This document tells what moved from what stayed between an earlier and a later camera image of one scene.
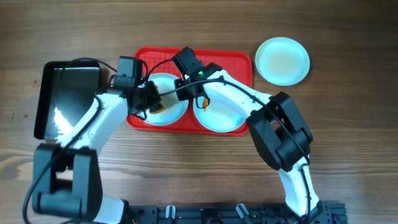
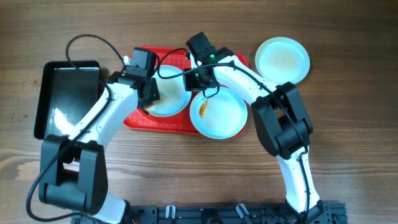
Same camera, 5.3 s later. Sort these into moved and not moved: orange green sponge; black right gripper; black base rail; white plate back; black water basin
Moved: orange green sponge; white plate back; black right gripper
Not moved: black base rail; black water basin
